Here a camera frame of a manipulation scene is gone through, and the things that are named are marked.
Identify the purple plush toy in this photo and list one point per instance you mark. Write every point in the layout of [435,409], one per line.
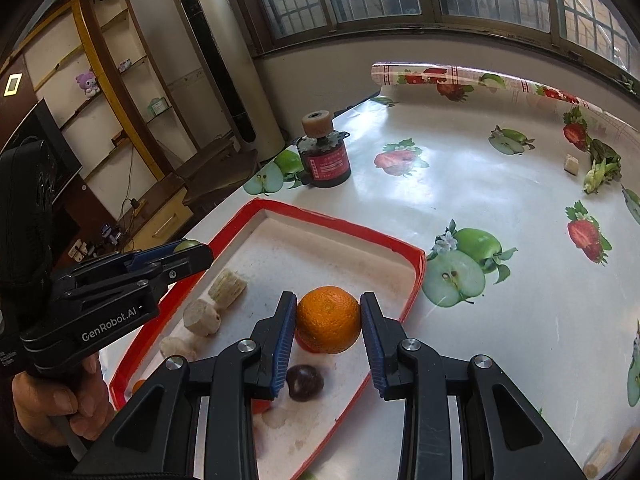
[88,83]

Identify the wooden wall shelf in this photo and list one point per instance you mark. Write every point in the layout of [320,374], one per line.
[128,139]

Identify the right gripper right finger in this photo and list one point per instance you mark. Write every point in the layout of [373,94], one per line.
[502,435]

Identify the wooden stool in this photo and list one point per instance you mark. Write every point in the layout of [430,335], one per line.
[213,174]

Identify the small beige cube by vegetable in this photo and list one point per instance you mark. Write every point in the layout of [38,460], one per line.
[571,165]

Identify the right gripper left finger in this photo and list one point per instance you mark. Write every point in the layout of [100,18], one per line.
[154,435]

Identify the orange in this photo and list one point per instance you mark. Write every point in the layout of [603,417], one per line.
[137,385]
[302,344]
[328,319]

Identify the red tomato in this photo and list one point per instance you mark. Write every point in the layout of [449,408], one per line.
[260,406]

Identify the fruit print tablecloth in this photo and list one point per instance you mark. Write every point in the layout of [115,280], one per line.
[522,265]

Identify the tall white air conditioner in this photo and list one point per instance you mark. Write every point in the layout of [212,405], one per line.
[218,42]

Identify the small beige block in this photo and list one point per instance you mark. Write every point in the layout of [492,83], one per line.
[630,436]

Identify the person's left hand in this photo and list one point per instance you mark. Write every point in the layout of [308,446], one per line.
[88,408]

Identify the green leafy vegetable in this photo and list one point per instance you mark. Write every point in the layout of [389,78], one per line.
[606,166]

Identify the dark purple plum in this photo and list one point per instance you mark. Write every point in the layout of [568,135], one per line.
[304,382]

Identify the black red motor with cork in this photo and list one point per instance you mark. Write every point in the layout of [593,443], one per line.
[322,150]

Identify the red rimmed white tray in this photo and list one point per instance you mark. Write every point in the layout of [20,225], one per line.
[277,247]

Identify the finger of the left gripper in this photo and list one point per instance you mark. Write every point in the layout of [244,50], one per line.
[176,265]
[85,297]

